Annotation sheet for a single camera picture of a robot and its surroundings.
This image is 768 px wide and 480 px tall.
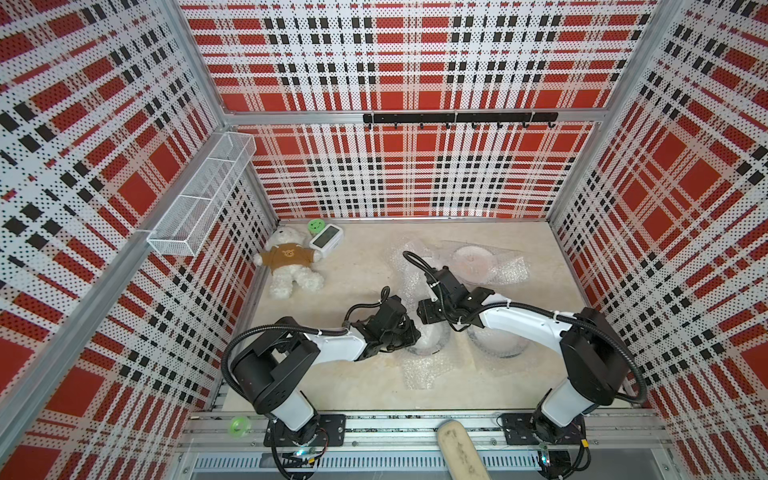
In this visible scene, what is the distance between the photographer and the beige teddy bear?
956mm

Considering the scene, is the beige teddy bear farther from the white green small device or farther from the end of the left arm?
the end of the left arm

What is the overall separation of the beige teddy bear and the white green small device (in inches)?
0.9

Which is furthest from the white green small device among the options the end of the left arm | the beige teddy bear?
the end of the left arm

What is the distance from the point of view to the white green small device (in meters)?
1.10
